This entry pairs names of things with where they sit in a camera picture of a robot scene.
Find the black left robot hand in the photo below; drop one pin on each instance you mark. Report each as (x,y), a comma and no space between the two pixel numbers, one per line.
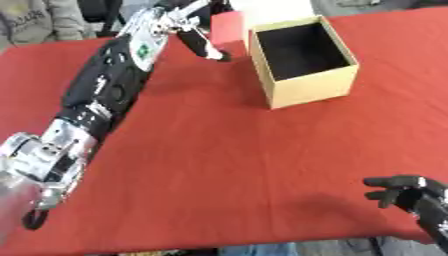
(201,45)

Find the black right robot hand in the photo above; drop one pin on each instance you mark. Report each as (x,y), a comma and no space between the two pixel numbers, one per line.
(417,196)

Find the red rectangular block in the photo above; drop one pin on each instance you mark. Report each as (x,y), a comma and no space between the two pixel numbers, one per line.
(228,28)

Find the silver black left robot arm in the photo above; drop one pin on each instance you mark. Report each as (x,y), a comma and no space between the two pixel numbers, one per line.
(108,86)

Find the tan cardboard box black inside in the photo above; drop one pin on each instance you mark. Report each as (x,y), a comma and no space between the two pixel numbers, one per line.
(309,90)

